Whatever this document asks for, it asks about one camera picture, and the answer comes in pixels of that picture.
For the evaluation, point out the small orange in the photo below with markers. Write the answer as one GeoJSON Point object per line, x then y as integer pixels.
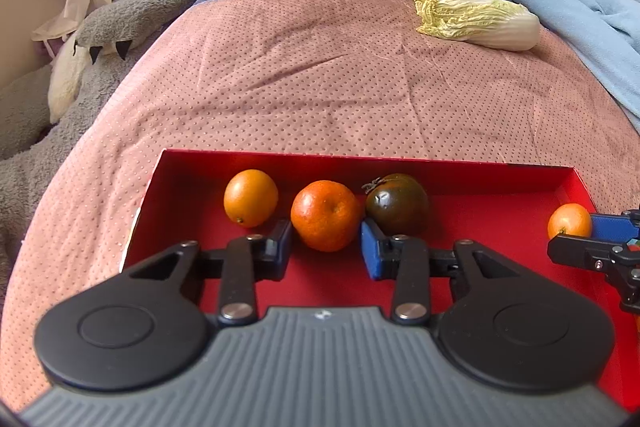
{"type": "Point", "coordinates": [569, 221]}
{"type": "Point", "coordinates": [250, 198]}

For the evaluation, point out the pink dotted bedspread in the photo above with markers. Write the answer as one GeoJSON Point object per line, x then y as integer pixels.
{"type": "Point", "coordinates": [310, 77]}

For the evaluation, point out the napa cabbage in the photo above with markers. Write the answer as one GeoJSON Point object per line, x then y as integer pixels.
{"type": "Point", "coordinates": [480, 22]}

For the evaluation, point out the tangerine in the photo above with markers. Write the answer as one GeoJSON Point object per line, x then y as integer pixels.
{"type": "Point", "coordinates": [326, 215]}

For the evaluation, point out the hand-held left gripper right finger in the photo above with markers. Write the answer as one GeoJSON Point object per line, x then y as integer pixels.
{"type": "Point", "coordinates": [371, 252]}

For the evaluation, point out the red cardboard box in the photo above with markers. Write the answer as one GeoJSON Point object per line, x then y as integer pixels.
{"type": "Point", "coordinates": [490, 217]}

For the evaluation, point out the white paper bag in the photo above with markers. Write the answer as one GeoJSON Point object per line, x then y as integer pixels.
{"type": "Point", "coordinates": [82, 7]}

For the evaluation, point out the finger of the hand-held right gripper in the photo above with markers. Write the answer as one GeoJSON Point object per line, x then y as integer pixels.
{"type": "Point", "coordinates": [612, 225]}
{"type": "Point", "coordinates": [575, 252]}

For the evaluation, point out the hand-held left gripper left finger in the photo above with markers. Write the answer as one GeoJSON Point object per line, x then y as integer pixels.
{"type": "Point", "coordinates": [283, 243]}

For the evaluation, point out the dark brown tomato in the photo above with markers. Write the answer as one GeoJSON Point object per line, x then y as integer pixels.
{"type": "Point", "coordinates": [397, 204]}

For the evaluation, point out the grey plush toy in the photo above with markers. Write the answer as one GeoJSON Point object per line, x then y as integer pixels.
{"type": "Point", "coordinates": [150, 2]}

